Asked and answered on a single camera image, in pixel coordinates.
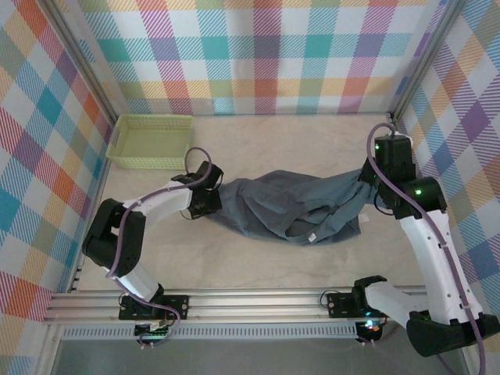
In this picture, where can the long aluminium mounting rail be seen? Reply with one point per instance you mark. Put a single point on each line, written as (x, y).
(254, 304)

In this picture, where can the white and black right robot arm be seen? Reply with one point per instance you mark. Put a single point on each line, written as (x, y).
(429, 254)

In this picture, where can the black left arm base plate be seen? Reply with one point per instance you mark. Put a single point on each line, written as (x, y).
(177, 306)

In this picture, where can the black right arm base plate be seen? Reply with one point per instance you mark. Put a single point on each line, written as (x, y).
(340, 304)

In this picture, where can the grey-blue t-shirt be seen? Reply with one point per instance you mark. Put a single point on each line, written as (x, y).
(265, 203)

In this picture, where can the aluminium side base rail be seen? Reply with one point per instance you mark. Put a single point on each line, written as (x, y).
(95, 195)

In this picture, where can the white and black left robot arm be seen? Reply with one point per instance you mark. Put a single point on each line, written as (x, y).
(164, 201)

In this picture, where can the aluminium frame post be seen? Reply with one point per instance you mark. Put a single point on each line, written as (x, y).
(88, 58)
(423, 58)

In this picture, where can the light green plastic basket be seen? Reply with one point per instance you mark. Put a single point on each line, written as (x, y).
(152, 144)

